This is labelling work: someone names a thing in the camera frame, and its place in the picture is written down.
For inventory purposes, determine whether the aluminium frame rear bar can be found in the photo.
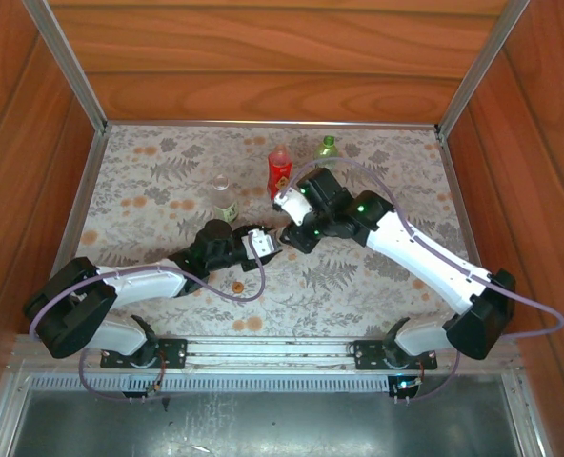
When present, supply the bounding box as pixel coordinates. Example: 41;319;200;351
104;119;441;131

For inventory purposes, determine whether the grey metal sheet panel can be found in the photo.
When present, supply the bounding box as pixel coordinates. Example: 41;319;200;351
5;375;524;457

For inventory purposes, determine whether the clear bottle dark green label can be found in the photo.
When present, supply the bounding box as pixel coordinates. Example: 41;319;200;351
210;174;241;226

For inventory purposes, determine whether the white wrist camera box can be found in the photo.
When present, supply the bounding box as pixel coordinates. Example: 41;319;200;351
272;188;312;228
246;228;283;261

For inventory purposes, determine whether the aluminium frame post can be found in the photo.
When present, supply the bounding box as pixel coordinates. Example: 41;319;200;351
22;0;111;135
434;0;532;139

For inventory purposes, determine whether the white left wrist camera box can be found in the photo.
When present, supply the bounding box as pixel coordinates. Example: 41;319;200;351
246;228;283;261

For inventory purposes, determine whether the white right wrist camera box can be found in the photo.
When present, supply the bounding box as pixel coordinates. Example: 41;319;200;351
272;188;312;228

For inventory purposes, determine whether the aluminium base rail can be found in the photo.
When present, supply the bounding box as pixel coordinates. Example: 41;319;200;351
8;334;522;378

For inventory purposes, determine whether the red wire with connector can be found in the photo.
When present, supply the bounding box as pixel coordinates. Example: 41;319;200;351
390;354;427;406
147;349;169;398

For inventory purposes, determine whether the aluminium frame side bar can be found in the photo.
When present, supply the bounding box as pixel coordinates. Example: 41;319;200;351
434;131;484;276
48;129;111;268

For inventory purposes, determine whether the floral patterned tablecloth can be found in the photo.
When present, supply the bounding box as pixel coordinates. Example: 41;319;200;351
55;124;495;337

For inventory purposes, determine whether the red label drink bottle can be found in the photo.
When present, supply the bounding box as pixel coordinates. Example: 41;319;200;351
267;144;293;202

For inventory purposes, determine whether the grey slotted cable duct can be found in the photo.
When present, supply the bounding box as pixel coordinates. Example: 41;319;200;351
24;373;393;394

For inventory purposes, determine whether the green tea bottle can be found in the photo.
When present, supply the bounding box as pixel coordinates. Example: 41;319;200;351
313;135;340;169

